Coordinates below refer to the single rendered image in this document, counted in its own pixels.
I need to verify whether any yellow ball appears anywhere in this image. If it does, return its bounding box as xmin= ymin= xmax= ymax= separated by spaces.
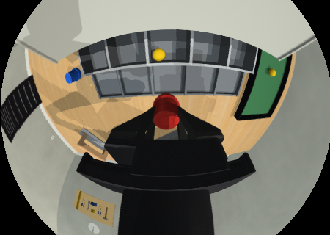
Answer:
xmin=153 ymin=48 xmax=165 ymax=61
xmin=268 ymin=68 xmax=276 ymax=76

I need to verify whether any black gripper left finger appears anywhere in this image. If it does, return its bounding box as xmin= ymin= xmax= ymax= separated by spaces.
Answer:
xmin=109 ymin=106 xmax=155 ymax=140

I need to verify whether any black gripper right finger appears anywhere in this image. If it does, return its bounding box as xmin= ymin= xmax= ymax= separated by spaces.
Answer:
xmin=177 ymin=106 xmax=224 ymax=143

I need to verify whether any red plug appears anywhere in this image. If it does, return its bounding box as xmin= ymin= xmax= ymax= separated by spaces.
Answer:
xmin=153 ymin=93 xmax=180 ymax=129

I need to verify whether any green tray with black rim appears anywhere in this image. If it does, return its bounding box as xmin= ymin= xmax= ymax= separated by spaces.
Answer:
xmin=234 ymin=49 xmax=293 ymax=121

